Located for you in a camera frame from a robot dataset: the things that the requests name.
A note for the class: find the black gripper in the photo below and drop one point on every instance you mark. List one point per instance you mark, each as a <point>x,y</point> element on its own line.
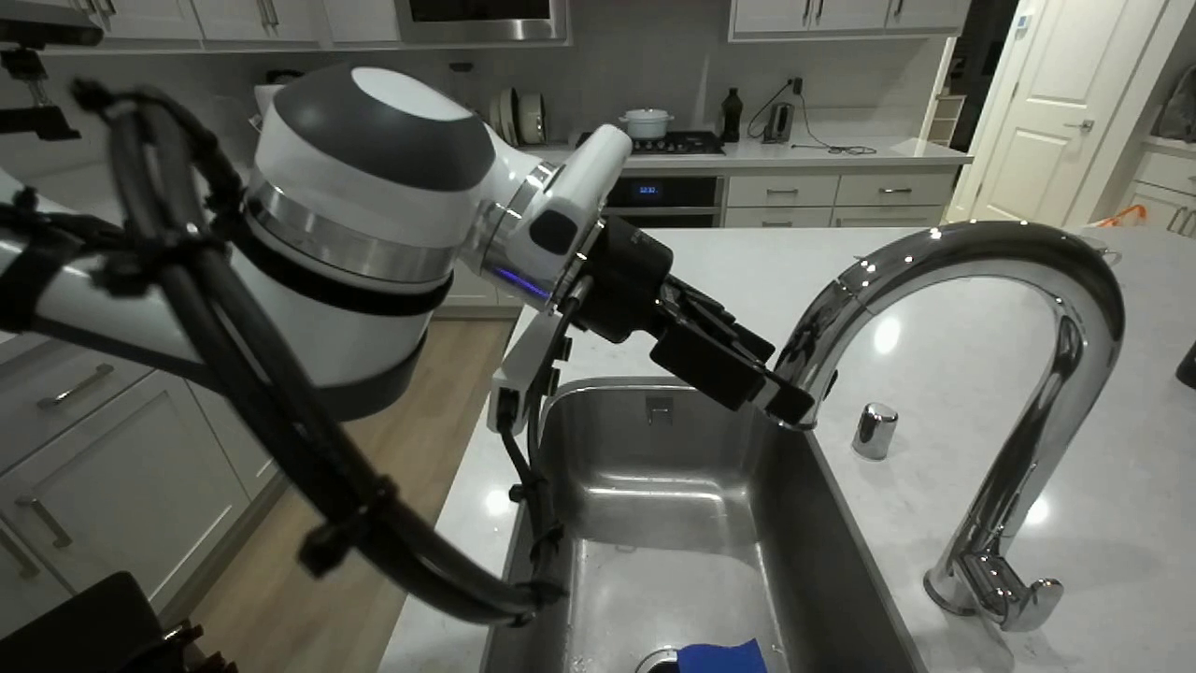
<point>618,284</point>

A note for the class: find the chrome pull-out faucet head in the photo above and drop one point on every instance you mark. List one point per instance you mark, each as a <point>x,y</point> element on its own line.
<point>816,329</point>

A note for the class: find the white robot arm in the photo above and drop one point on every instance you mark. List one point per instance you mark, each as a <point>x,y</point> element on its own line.
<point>375,135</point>

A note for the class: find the chrome gooseneck faucet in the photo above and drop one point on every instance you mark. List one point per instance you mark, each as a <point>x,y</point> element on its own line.
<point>1070,374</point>

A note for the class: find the built-in black oven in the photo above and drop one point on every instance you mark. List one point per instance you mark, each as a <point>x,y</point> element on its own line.
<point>660,197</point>

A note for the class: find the stainless steel sink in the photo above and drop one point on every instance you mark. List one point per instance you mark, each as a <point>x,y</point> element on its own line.
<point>648,499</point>

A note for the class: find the round chrome deck cap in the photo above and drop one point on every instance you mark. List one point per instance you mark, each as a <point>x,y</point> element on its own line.
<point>876,431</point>

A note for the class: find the white drawer cabinets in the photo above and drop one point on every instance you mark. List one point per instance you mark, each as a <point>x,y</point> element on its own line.
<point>836,197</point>

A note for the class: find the black gas cooktop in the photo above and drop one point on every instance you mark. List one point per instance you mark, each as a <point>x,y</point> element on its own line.
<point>679,145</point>

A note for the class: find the dark bottle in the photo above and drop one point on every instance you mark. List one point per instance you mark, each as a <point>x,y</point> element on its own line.
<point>731,116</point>

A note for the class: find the black countertop appliance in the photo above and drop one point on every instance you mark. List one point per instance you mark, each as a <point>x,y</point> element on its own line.
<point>778,116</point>

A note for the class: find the white cooking pot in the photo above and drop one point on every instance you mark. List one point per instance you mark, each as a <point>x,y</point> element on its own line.
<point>643,122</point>

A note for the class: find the stacked plates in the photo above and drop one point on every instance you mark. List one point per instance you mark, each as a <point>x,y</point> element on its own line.
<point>520,116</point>

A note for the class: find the blue tape strip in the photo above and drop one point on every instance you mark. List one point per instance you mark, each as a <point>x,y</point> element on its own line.
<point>722,661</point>

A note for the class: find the round sink drain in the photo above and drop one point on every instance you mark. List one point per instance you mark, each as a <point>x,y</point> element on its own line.
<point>656,661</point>

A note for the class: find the built-in microwave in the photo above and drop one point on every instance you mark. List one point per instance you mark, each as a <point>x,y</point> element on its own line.
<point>479,19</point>

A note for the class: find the white panel door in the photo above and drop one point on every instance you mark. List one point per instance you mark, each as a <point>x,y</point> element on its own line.
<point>1059,98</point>

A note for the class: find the orange object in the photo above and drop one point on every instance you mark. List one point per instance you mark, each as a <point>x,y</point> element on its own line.
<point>1127,216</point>

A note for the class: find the small black object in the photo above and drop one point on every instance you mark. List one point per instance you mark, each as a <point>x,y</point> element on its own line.
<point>1185,364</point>

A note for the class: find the white base cabinets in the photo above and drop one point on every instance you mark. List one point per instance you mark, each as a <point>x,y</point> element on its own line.
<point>114,499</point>

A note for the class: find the black stand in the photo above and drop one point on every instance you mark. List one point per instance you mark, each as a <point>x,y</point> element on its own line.
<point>86,629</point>

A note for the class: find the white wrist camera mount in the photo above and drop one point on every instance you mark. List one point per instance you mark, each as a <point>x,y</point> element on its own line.
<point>520,374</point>

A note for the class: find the white wall cabinets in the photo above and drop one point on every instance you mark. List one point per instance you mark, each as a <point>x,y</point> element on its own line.
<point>249,19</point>
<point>847,15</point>

